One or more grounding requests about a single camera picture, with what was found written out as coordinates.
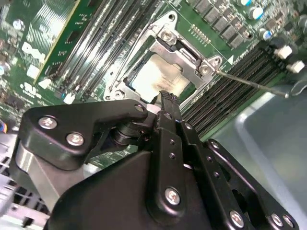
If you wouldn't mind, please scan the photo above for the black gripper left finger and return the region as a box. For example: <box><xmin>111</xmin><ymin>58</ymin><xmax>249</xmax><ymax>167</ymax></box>
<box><xmin>9</xmin><ymin>90</ymin><xmax>187</xmax><ymax>221</ymax></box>

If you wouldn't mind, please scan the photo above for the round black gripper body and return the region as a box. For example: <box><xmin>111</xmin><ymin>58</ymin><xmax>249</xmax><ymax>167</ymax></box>
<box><xmin>45</xmin><ymin>150</ymin><xmax>226</xmax><ymax>230</ymax></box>

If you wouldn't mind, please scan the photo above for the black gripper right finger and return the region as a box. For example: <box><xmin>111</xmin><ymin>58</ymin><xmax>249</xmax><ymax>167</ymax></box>
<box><xmin>178</xmin><ymin>122</ymin><xmax>300</xmax><ymax>230</ymax></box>

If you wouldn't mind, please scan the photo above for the silver CPU with green edge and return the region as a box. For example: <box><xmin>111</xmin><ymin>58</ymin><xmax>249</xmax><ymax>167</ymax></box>
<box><xmin>129</xmin><ymin>54</ymin><xmax>191</xmax><ymax>104</ymax></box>

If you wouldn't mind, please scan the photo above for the metal CPU socket cover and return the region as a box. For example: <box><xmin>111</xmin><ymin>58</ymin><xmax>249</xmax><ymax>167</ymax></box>
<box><xmin>124</xmin><ymin>37</ymin><xmax>211</xmax><ymax>113</ymax></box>

